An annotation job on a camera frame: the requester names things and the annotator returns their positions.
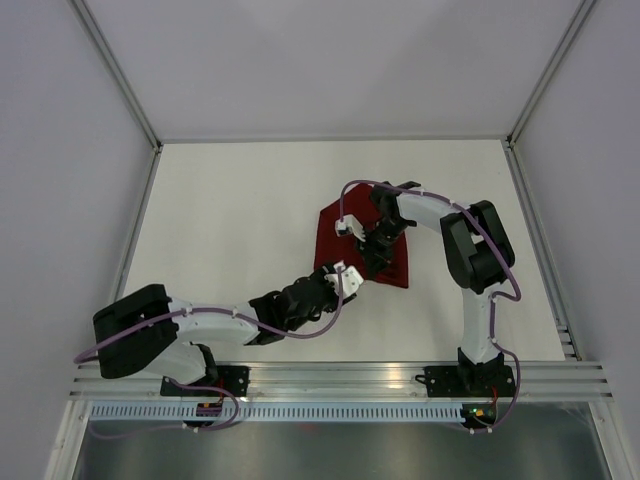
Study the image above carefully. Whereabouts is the aluminium front rail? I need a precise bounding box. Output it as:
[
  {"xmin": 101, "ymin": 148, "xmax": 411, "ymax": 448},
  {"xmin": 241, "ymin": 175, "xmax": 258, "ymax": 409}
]
[{"xmin": 67, "ymin": 361, "xmax": 613, "ymax": 403}]

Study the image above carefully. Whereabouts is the white slotted cable duct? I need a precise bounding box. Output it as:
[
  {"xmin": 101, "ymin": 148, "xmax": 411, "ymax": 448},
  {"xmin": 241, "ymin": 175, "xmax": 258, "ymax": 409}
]
[{"xmin": 90, "ymin": 401, "xmax": 463, "ymax": 423}]

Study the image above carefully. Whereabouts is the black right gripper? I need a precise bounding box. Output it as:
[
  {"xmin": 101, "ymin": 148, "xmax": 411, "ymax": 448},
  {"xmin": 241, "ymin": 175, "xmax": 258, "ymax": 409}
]
[{"xmin": 354, "ymin": 218, "xmax": 411, "ymax": 280}]

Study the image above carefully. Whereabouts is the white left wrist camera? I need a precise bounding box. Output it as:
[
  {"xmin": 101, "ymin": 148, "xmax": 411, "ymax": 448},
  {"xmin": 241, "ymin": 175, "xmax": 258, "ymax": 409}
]
[{"xmin": 324, "ymin": 261, "xmax": 365, "ymax": 302}]

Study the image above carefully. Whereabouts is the aluminium right frame post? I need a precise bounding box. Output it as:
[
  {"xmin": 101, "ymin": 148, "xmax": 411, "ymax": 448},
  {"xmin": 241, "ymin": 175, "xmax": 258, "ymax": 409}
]
[{"xmin": 504, "ymin": 0, "xmax": 599, "ymax": 149}]

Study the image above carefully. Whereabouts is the dark red cloth napkin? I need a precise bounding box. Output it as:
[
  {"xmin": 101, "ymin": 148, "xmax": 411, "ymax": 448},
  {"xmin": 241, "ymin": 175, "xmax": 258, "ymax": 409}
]
[{"xmin": 314, "ymin": 184, "xmax": 409, "ymax": 289}]

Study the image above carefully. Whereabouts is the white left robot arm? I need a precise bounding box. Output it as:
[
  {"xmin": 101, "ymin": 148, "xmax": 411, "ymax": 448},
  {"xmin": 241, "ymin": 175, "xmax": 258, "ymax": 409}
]
[{"xmin": 82, "ymin": 262, "xmax": 364, "ymax": 396}]

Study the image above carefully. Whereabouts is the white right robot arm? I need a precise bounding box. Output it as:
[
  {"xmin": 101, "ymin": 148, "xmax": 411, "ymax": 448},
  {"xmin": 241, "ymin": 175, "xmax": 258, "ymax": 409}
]
[{"xmin": 357, "ymin": 182, "xmax": 515, "ymax": 395}]

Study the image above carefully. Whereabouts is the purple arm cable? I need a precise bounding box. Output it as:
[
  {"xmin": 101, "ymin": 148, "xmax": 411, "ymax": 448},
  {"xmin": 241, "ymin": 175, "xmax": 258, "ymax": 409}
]
[
  {"xmin": 337, "ymin": 178, "xmax": 524, "ymax": 436},
  {"xmin": 73, "ymin": 264, "xmax": 351, "ymax": 441}
]

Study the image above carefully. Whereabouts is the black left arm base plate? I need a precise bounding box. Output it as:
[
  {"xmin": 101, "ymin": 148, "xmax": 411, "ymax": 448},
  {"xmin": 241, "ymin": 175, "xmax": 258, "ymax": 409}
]
[{"xmin": 160, "ymin": 365, "xmax": 250, "ymax": 397}]

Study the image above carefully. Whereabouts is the aluminium left frame post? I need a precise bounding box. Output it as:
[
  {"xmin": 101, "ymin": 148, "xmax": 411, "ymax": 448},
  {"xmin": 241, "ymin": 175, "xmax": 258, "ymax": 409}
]
[{"xmin": 68, "ymin": 0, "xmax": 162, "ymax": 152}]

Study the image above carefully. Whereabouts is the aluminium frame post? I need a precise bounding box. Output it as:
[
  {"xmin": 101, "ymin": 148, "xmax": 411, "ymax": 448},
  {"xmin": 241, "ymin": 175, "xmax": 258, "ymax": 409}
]
[
  {"xmin": 504, "ymin": 0, "xmax": 599, "ymax": 149},
  {"xmin": 68, "ymin": 0, "xmax": 162, "ymax": 152}
]

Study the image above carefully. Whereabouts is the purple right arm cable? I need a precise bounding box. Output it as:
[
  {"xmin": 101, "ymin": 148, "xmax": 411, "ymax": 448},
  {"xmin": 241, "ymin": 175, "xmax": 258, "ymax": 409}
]
[{"xmin": 337, "ymin": 178, "xmax": 524, "ymax": 436}]

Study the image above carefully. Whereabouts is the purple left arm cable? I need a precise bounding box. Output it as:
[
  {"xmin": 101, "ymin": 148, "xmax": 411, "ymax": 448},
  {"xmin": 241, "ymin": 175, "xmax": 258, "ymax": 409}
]
[{"xmin": 73, "ymin": 264, "xmax": 351, "ymax": 441}]

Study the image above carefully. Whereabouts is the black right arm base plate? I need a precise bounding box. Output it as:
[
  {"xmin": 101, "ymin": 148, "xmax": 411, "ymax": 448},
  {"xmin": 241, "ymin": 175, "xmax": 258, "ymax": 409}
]
[{"xmin": 413, "ymin": 365, "xmax": 516, "ymax": 398}]

